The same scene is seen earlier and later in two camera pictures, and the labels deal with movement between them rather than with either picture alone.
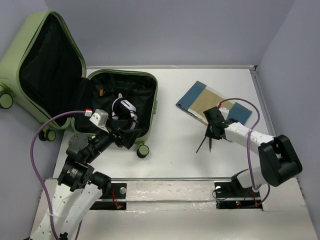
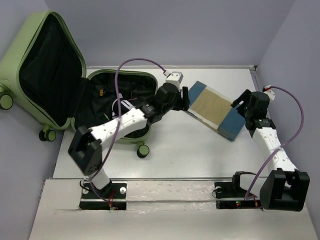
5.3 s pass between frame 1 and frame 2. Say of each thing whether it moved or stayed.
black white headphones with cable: stayed
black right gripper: moved
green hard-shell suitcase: stayed
